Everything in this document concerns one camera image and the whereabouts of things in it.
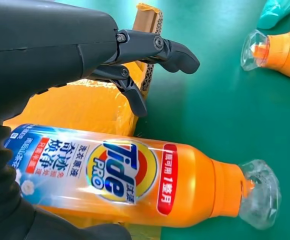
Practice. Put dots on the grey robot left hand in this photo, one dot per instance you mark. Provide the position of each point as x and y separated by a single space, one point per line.
47 49

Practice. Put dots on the teal plastic bottle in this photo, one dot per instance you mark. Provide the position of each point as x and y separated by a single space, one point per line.
272 13

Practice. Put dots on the yellow taped cardboard sheet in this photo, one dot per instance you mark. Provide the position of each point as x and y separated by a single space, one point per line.
85 109

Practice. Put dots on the green table mat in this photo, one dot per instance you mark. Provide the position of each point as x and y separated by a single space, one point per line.
210 116

